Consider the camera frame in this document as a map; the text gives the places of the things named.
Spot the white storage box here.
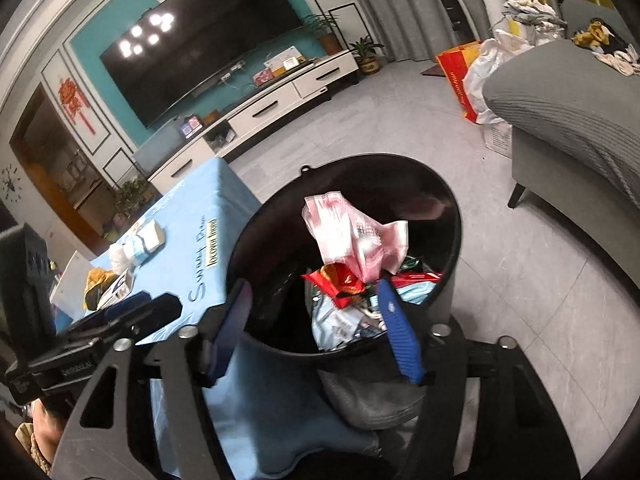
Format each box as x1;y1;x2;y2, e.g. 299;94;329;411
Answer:
50;250;94;311

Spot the white mailer bag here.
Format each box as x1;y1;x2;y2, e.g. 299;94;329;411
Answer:
311;295;387;353

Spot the yellow white desk calendar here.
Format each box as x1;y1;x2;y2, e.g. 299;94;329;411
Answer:
263;46;307;74

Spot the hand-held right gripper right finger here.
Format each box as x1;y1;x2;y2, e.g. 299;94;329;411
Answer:
375;279;581;480

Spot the white ointment box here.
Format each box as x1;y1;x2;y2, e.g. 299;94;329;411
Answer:
97;269;136;311

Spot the cluster of potted plants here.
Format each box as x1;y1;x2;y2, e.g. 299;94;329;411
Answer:
114;177;153;218

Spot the yellow black clothes pile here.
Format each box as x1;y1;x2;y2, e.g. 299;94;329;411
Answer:
571;16;640;79

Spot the red carton box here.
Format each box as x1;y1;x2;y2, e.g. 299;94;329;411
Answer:
390;272;444;284

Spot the white tv cabinet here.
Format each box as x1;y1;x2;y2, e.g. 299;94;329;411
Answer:
147;49;360;196

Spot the large black television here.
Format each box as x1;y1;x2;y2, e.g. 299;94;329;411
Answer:
99;0;306;130

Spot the black trash bin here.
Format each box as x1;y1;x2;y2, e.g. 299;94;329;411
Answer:
225;154;463;431

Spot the tall potted plant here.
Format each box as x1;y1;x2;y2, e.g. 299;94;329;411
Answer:
301;12;342;56

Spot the black wall clock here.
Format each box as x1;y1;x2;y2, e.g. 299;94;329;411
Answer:
0;164;22;197

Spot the white plastic bag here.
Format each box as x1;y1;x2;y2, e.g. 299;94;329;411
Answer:
462;30;534;126

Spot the red shopping bag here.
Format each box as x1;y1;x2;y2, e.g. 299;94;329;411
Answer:
436;42;484;124

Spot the white blue paper cup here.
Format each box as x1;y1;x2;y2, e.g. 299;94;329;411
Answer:
124;220;166;266

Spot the crumpled grey white cloth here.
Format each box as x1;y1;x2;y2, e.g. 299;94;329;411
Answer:
501;0;569;42

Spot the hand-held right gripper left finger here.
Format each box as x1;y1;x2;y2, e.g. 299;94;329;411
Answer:
50;277;253;480

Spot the pink plastic bag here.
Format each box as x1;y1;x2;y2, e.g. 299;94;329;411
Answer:
301;191;411;283

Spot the white printed bag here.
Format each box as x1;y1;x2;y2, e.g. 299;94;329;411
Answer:
482;119;517;159

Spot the grey curtain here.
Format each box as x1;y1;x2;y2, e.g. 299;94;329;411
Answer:
349;0;567;62

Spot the grey sofa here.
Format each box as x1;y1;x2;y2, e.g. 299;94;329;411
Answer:
481;0;640;281

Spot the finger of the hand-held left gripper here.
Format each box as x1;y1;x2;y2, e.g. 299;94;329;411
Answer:
67;291;153;336
100;294;182;343

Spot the small potted plant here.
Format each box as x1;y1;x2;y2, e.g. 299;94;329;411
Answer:
349;35;387;76

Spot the wooden shelf alcove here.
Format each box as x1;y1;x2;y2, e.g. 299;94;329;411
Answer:
10;85;118;256

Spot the yellow snack bag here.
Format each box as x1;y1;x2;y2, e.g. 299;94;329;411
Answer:
82;267;118;311

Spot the red snack bag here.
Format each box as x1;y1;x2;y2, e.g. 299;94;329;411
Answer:
300;262;368;311

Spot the blue face mask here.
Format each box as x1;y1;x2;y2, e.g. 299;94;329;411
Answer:
397;280;442;307

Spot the red wall knot ornament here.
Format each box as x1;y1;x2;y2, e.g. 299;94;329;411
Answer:
56;76;97;134

